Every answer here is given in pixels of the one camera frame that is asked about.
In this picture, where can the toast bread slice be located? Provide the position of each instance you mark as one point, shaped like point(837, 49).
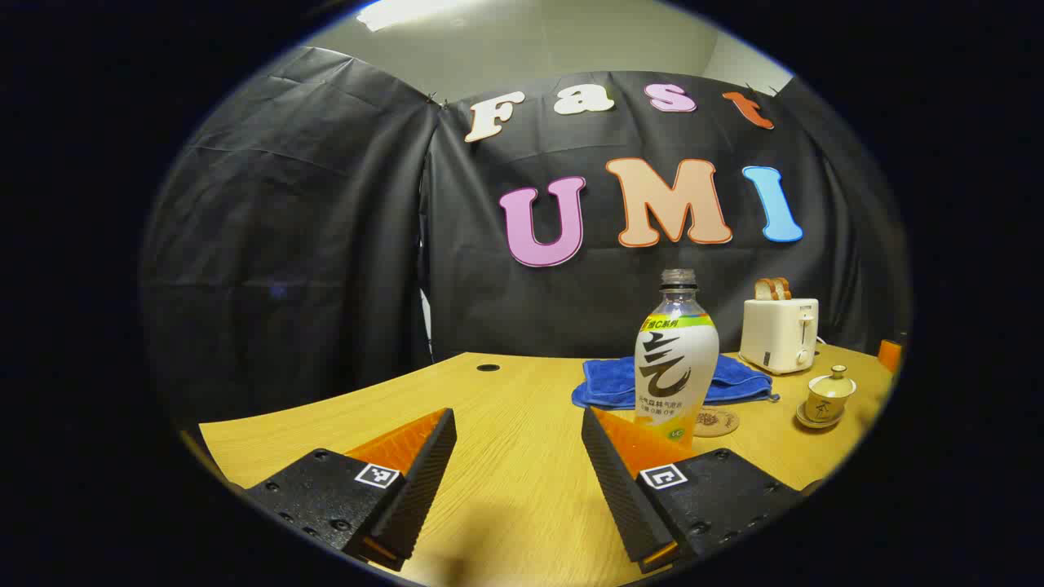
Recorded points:
point(783, 288)
point(764, 289)

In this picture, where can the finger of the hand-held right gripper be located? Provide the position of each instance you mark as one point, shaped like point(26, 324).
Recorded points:
point(890, 356)

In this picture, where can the cream ceramic saucer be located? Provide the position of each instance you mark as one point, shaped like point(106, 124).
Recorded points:
point(807, 421)

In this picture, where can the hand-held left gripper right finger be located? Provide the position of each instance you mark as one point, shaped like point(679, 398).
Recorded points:
point(620, 481)

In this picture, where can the white label water bottle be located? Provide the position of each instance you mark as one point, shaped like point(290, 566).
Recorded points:
point(677, 367)

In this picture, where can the black backdrop cloth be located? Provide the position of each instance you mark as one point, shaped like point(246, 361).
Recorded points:
point(326, 244)

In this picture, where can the white toaster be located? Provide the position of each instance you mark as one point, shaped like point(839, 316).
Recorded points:
point(775, 334)

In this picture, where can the cream ceramic teacup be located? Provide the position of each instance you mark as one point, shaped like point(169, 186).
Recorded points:
point(825, 409)

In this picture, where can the round brown coaster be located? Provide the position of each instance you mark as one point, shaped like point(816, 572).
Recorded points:
point(722, 422)

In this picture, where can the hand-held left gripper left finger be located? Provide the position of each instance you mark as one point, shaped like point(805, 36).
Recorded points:
point(420, 481)

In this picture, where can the blue towel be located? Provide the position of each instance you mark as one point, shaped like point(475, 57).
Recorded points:
point(608, 387)

